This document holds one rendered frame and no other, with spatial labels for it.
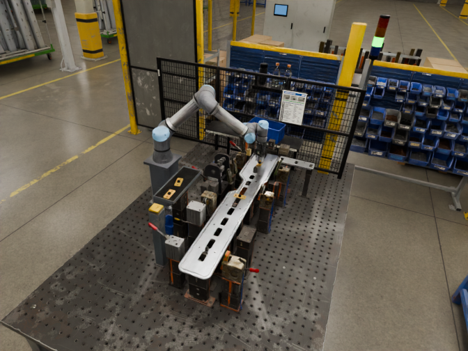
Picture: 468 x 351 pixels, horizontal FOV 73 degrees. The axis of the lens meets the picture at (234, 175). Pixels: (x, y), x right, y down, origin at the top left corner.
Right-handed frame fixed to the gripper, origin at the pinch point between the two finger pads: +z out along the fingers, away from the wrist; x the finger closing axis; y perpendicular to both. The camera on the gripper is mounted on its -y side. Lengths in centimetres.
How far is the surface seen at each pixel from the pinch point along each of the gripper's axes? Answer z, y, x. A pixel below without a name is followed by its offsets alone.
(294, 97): -37, -55, 10
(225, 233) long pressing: 2, 84, 5
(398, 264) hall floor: 102, -40, 137
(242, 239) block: -1, 87, 16
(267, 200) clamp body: 1.5, 43.3, 18.4
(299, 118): -19, -55, 18
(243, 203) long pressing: 2, 52, 5
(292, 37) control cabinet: 24, -641, -108
